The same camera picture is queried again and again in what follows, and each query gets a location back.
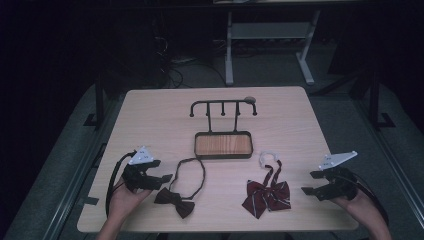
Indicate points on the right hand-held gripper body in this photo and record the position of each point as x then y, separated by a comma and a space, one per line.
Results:
338, 186

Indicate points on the white metal desk frame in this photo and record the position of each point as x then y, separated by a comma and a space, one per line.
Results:
266, 30

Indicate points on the small grey round disc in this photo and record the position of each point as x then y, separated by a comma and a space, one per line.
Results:
250, 99

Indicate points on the dark brown bow tie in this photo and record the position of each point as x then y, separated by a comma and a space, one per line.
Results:
175, 201

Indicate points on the metal frame rail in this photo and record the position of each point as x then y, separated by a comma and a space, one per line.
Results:
73, 180
396, 166

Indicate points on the person's right hand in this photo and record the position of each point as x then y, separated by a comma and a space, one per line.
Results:
358, 206

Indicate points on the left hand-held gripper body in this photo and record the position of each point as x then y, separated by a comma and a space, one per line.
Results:
135, 178

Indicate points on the black hook rack wooden tray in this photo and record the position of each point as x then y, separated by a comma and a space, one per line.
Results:
222, 145

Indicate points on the person's left hand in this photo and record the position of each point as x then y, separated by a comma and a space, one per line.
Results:
125, 203

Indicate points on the black metal stand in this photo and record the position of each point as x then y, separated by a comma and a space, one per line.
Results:
375, 100
99, 100

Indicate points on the black table edge bracket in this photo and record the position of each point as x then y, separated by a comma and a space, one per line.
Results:
89, 201

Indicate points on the dark red striped bow tie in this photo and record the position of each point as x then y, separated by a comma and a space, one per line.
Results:
266, 196

